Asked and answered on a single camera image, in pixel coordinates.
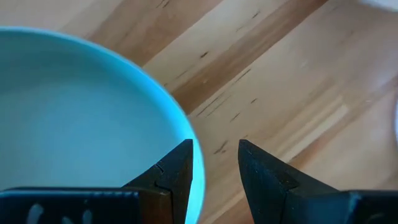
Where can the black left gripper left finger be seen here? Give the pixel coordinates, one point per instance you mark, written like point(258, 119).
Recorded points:
point(77, 207)

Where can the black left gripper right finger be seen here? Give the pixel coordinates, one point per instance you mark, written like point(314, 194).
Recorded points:
point(311, 207)

